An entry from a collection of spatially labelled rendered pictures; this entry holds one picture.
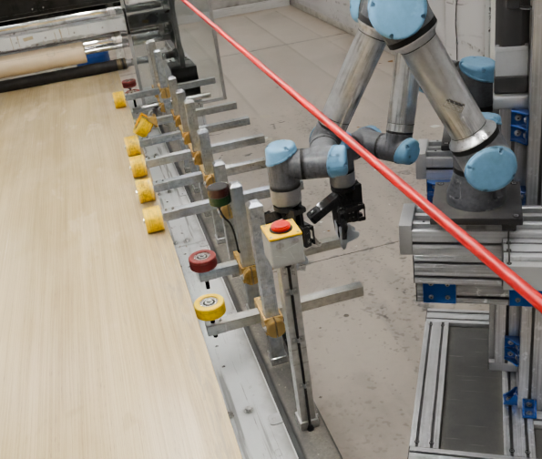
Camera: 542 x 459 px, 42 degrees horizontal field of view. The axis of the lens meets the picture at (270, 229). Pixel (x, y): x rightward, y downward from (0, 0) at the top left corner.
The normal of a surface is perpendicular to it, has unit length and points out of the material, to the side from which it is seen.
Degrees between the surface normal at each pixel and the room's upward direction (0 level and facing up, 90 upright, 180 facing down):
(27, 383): 0
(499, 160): 97
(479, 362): 0
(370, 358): 0
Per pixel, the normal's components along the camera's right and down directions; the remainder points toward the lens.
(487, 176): 0.00, 0.56
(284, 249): 0.25, 0.41
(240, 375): -0.13, -0.88
